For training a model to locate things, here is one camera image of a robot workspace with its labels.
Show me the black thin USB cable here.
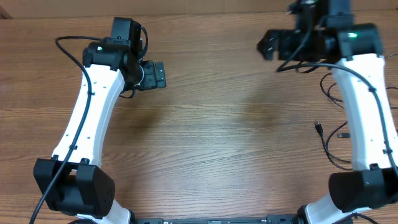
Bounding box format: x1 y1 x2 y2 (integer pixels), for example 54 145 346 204
313 120 354 172

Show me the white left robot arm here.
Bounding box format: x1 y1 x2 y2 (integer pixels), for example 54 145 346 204
33 17 166 223

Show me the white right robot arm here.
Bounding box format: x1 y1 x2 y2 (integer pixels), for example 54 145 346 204
257 1 397 223

